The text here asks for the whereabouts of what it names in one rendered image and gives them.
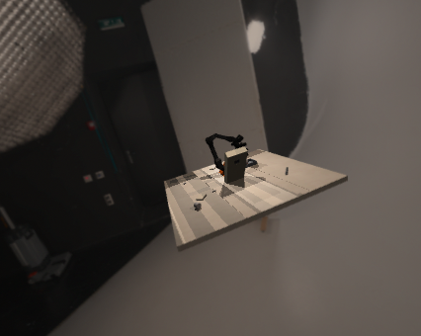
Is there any beige service panel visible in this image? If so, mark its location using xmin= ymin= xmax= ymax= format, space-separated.
xmin=224 ymin=146 xmax=248 ymax=184

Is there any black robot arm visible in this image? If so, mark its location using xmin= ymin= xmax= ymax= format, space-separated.
xmin=206 ymin=133 xmax=247 ymax=172

